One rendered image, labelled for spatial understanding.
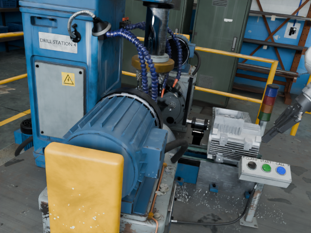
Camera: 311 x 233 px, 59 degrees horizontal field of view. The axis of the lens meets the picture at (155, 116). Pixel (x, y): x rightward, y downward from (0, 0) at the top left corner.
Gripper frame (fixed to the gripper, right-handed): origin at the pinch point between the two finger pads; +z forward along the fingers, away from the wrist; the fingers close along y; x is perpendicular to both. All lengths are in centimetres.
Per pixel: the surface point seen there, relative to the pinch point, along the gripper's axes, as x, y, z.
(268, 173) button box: -0.4, 21.9, 5.8
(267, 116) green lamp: 7.5, -33.1, 0.9
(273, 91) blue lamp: 0.4, -33.1, -10.7
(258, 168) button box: -3.7, 20.5, 6.9
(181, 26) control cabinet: -62, -315, 28
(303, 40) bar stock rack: 126, -444, -68
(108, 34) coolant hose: -74, 11, 5
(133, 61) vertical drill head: -63, 0, 10
